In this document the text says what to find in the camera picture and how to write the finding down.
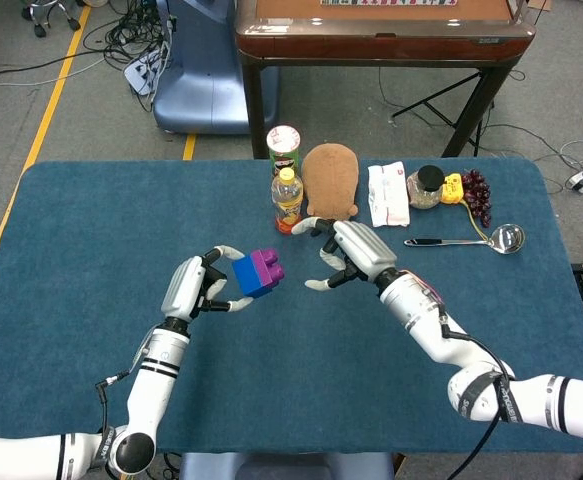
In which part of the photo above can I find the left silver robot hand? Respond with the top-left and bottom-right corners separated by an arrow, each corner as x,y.
160,244 -> 256,331

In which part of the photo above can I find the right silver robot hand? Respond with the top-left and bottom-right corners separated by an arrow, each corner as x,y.
290,216 -> 400,291

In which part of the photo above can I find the blue toy brick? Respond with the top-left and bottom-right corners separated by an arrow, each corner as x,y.
231,253 -> 275,300

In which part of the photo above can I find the purple toy brick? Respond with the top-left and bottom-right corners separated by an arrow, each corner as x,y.
249,247 -> 286,294

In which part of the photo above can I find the white tissue packet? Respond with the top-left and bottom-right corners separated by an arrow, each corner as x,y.
367,161 -> 411,229

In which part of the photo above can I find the brown plush toy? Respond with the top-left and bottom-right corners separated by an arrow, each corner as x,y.
301,142 -> 362,222

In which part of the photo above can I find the glass jar black lid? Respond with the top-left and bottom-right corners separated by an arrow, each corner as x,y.
406,165 -> 446,211

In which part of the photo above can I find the yellow drink bottle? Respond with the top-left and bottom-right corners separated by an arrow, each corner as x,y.
270,167 -> 305,236

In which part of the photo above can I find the blue felt table cover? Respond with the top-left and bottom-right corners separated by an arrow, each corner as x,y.
0,158 -> 583,455

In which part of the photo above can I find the purple grape bunch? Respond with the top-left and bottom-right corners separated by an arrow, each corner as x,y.
460,169 -> 493,229

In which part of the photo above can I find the green chips can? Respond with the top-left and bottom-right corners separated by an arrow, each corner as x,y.
265,125 -> 302,177

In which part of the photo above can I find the grey blue robot torso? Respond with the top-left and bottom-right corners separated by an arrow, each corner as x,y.
178,452 -> 397,480

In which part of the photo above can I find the brown mahjong table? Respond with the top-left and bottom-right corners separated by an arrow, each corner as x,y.
234,0 -> 537,160

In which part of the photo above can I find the blue grey machine base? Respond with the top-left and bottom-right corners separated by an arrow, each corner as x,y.
152,0 -> 281,135

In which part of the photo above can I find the white power strip with plugs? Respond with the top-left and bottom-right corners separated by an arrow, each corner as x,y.
123,47 -> 170,95

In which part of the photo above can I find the row of mahjong tiles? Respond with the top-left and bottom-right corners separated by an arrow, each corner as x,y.
319,0 -> 458,8

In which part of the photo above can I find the office chair wheel base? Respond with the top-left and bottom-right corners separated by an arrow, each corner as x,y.
20,0 -> 82,39

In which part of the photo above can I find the yellow toy with cord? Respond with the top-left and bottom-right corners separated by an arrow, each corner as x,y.
439,172 -> 492,244

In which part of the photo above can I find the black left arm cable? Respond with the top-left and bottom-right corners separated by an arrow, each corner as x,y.
94,367 -> 140,451

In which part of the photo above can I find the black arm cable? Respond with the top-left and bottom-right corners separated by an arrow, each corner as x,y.
438,312 -> 517,480
94,367 -> 140,451

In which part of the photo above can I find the steel ladle black handle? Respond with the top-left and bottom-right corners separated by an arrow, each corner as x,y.
403,223 -> 527,256

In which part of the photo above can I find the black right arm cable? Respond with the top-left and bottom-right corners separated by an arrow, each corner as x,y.
438,312 -> 517,480

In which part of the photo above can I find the black floor cable tangle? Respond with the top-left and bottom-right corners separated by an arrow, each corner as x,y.
83,0 -> 177,114

